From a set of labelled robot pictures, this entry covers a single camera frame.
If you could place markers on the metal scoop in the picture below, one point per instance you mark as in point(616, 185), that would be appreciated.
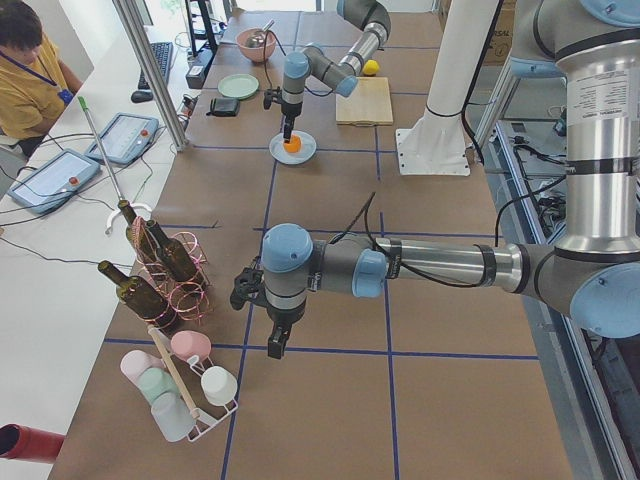
point(258, 37)

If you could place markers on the light green plate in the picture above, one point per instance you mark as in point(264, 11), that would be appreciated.
point(238, 86)

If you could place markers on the far teach pendant tablet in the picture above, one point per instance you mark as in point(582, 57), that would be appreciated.
point(126, 136)

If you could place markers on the grey blue cup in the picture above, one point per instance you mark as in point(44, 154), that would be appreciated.
point(172, 416)

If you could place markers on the dark wine bottle lower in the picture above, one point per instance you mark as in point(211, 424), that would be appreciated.
point(136, 293)

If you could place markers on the metal rod green tip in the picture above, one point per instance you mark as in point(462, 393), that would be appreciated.
point(101, 148)

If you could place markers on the pale pink cup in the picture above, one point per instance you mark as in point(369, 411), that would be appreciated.
point(134, 363)

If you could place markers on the black computer mouse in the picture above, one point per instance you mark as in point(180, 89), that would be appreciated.
point(141, 96)

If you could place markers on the white wire cup rack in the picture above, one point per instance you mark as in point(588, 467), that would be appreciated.
point(187, 377)

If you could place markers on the light blue plate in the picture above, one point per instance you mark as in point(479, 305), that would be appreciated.
point(307, 151)

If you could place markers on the near teach pendant tablet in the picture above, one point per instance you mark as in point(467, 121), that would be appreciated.
point(55, 182)

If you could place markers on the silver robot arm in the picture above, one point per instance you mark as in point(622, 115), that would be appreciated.
point(591, 274)
point(372, 19)

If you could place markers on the black keyboard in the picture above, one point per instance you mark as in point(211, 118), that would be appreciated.
point(163, 53)

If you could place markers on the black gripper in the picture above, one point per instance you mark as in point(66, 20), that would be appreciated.
point(282, 316)
point(290, 111)

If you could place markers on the teach pendant tablet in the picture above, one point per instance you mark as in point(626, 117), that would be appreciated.
point(55, 182)
point(126, 136)

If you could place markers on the aluminium frame post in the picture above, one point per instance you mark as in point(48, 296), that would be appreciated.
point(134, 28)

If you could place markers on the mint green cup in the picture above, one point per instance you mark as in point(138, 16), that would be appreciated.
point(154, 382)

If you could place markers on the pink cup on rack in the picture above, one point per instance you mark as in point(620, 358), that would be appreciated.
point(188, 343)

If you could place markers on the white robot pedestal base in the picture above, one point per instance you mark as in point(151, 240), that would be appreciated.
point(436, 145)

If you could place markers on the red cylinder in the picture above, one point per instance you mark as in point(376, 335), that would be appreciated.
point(24, 443)

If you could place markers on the orange mandarin fruit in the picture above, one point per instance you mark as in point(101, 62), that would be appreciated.
point(293, 145)

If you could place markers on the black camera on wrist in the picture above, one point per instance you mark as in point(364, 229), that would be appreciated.
point(248, 287)
point(271, 97)

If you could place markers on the white cup on rack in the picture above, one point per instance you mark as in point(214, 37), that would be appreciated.
point(219, 386)

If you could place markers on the folded grey cloth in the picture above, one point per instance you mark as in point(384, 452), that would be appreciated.
point(224, 107)

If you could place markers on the wooden cutting board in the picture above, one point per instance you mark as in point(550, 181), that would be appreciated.
point(368, 105)

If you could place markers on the copper wire bottle rack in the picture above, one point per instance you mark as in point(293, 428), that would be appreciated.
point(188, 299)

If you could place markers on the dark wine bottle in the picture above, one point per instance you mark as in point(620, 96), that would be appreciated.
point(137, 234)
point(136, 293)
point(172, 254)

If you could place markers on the pink bowl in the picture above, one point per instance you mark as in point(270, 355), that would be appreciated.
point(256, 55)

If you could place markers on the dark wine bottle upper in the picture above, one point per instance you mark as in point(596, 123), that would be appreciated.
point(172, 254)

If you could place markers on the person in yellow shirt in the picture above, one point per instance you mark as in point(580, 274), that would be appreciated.
point(36, 85)

